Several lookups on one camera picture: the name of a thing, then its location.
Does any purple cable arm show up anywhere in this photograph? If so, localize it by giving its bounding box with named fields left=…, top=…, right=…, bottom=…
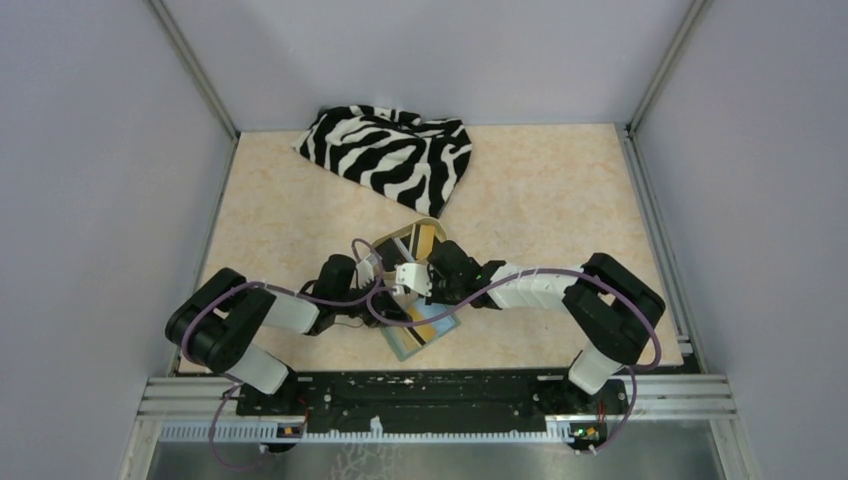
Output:
left=365, top=267, right=664, bottom=455
left=180, top=238, right=399, bottom=472

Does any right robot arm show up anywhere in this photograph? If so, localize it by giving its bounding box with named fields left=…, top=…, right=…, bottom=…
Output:
left=405, top=241, right=666, bottom=412

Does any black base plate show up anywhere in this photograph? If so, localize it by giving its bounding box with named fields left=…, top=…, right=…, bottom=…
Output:
left=236, top=368, right=627, bottom=434

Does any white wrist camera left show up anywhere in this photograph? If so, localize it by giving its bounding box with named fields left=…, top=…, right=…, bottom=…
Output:
left=356, top=254, right=383, bottom=288

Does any yellow card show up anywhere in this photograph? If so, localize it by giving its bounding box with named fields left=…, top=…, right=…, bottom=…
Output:
left=397, top=318, right=456, bottom=355

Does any zebra striped cloth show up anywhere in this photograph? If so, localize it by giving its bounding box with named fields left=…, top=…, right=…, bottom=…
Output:
left=292, top=105, right=473, bottom=218

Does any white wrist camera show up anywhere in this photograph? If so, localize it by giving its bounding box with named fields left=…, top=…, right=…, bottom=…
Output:
left=356, top=254, right=383, bottom=288
left=392, top=262, right=433, bottom=297

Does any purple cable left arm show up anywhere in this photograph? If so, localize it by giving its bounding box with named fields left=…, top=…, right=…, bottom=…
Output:
left=180, top=238, right=399, bottom=472

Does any green card holder wallet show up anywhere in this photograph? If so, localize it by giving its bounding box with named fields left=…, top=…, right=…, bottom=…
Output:
left=380, top=295, right=460, bottom=362

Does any dark VIP card upper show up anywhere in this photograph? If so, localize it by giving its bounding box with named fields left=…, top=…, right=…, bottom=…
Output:
left=408, top=224, right=437, bottom=260

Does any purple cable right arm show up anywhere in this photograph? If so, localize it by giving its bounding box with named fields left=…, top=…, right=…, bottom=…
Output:
left=365, top=267, right=664, bottom=455

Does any dark VIP card lower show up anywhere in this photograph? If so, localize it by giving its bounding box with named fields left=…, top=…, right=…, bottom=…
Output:
left=375, top=239, right=406, bottom=270

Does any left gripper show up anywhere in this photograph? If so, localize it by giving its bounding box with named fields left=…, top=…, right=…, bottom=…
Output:
left=334, top=274, right=412, bottom=327

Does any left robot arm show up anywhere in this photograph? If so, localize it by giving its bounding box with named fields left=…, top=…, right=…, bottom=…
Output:
left=165, top=254, right=410, bottom=414

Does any dark vip card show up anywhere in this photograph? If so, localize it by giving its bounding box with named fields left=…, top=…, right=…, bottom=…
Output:
left=408, top=224, right=437, bottom=260
left=375, top=239, right=406, bottom=270

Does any aluminium front rail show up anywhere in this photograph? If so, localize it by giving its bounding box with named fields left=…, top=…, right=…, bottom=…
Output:
left=120, top=369, right=759, bottom=479

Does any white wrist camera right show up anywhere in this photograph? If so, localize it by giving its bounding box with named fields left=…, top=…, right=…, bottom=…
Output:
left=392, top=262, right=433, bottom=297

